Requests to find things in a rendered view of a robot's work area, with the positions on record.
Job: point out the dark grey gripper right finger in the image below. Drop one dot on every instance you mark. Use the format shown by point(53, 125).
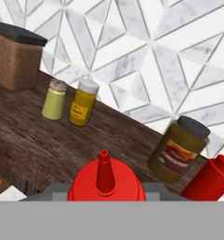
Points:
point(157, 192)

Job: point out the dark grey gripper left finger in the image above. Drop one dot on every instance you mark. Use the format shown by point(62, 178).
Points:
point(58, 192)

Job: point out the red squeeze condiment bottle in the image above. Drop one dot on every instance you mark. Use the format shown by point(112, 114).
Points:
point(105, 182)

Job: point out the red ketchup bottle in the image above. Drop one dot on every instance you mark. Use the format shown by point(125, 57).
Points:
point(210, 181)

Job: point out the yellow bottle with white cap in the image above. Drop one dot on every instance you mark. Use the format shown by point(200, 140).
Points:
point(82, 106)

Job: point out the pale yellow shaker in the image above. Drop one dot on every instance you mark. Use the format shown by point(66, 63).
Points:
point(54, 101)

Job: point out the olive jar with grey lid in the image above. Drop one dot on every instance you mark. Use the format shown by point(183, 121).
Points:
point(176, 153)

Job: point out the brown jar with black lid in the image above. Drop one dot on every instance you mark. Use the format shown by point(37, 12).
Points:
point(13, 59)

